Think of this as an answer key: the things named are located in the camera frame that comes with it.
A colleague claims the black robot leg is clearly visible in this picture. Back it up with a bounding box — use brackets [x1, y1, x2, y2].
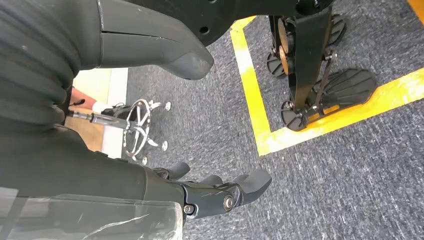
[281, 6, 378, 132]
[266, 14, 347, 79]

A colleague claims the clear plastic film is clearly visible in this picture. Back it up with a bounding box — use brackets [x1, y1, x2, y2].
[0, 187, 184, 240]

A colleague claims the chrome office chair base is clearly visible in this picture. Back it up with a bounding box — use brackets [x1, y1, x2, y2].
[67, 98, 172, 166]

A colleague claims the black robot torso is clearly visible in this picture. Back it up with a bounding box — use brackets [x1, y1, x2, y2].
[124, 0, 335, 47]

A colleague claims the yellow floor tape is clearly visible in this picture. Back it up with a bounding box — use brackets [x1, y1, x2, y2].
[406, 0, 424, 25]
[229, 14, 424, 157]

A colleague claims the person with dark sneakers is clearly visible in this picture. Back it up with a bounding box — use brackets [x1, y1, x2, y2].
[69, 86, 133, 121]

